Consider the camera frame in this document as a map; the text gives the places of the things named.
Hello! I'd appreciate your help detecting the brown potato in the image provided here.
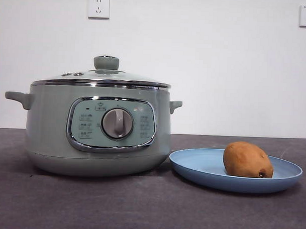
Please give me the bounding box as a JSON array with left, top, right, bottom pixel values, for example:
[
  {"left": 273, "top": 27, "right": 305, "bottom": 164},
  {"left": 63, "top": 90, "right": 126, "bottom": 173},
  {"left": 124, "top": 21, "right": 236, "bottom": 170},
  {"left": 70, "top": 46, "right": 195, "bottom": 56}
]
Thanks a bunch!
[{"left": 222, "top": 140, "right": 276, "bottom": 179}]

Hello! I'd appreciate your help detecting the glass lid with green knob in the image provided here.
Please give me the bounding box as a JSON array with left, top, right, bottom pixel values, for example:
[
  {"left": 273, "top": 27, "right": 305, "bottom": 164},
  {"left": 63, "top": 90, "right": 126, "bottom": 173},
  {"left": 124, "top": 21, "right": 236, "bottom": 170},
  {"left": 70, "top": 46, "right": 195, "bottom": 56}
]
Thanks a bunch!
[{"left": 30, "top": 53, "right": 172, "bottom": 91}]

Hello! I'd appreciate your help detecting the blue round plate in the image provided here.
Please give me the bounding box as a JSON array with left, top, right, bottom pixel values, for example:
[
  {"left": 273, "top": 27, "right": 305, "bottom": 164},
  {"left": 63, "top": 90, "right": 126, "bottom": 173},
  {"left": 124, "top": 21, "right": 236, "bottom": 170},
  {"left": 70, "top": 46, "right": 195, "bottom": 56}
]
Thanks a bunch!
[{"left": 167, "top": 146, "right": 304, "bottom": 195}]

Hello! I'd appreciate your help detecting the pale green electric steamer pot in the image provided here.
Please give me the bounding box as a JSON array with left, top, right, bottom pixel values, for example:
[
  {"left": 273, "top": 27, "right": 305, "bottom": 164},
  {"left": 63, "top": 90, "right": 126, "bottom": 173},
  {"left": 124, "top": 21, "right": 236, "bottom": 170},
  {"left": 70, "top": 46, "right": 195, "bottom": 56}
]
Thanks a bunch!
[{"left": 2, "top": 80, "right": 183, "bottom": 181}]

